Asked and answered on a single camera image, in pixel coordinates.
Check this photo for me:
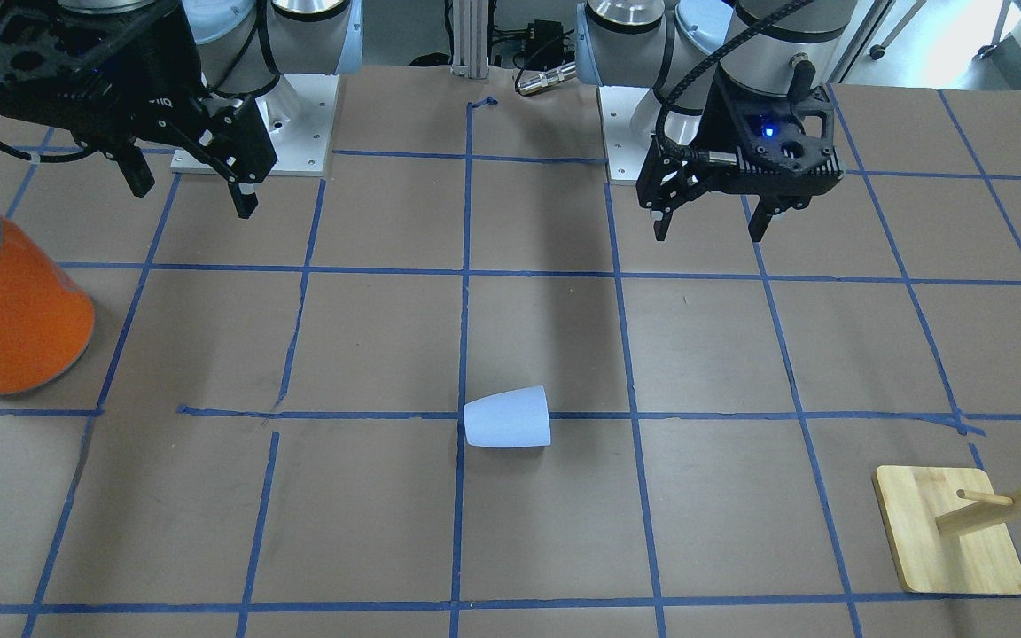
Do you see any light blue cup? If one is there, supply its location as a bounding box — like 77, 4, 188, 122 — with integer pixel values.
463, 386, 552, 448

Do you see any aluminium frame post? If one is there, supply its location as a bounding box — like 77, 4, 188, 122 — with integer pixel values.
448, 0, 492, 83

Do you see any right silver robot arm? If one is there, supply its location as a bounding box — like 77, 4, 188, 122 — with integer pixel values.
0, 1, 363, 219

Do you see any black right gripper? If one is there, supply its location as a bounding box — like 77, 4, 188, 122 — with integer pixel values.
0, 1, 277, 220

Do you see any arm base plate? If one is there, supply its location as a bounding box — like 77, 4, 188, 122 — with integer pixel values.
258, 75, 339, 177
598, 86, 661, 185

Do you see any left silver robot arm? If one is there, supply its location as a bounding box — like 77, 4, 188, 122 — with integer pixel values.
575, 1, 855, 243

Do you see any wooden cup rack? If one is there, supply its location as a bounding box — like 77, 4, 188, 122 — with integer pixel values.
872, 465, 1021, 596

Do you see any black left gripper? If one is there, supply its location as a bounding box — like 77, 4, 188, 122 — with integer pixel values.
636, 66, 846, 243

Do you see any orange can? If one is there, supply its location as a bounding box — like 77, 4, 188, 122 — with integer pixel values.
0, 215, 96, 395

